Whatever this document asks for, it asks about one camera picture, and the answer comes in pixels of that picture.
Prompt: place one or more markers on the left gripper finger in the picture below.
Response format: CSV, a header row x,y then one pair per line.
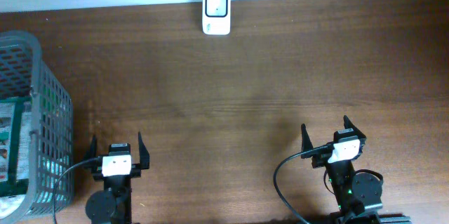
x,y
143,153
91,154

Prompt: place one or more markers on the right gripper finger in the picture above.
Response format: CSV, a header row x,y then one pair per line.
x,y
306,145
349,125

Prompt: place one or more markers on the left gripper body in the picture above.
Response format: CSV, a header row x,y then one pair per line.
x,y
98,173

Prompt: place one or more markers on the green 3M glove package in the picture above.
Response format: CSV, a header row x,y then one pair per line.
x,y
16,118

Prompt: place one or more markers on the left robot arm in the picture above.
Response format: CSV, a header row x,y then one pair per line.
x,y
112,204

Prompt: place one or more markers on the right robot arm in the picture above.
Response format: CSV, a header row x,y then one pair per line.
x,y
357,192

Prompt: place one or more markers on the white packet in basket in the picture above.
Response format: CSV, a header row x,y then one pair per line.
x,y
9,204

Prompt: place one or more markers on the grey plastic basket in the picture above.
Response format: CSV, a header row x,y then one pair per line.
x,y
24,74

